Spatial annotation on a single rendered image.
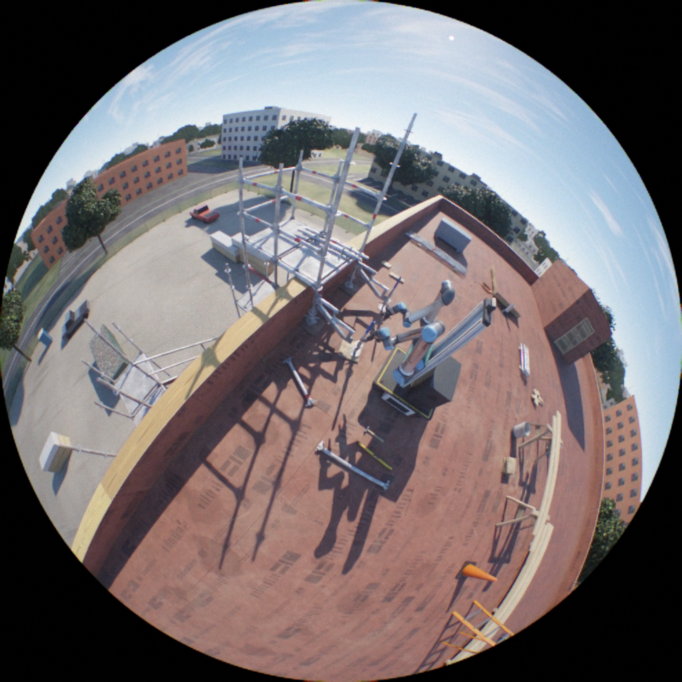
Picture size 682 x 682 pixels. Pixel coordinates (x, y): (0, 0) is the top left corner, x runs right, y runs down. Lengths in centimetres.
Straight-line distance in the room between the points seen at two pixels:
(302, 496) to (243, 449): 88
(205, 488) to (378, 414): 241
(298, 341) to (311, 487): 192
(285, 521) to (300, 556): 53
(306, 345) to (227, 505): 236
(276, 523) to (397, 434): 191
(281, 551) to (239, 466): 119
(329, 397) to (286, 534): 185
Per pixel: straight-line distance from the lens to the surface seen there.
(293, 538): 277
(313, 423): 253
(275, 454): 251
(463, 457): 358
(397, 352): 282
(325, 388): 265
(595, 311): 1075
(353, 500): 269
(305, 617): 370
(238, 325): 223
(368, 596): 358
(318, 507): 263
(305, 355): 278
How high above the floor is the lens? 250
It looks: 57 degrees down
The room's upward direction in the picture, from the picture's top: 25 degrees clockwise
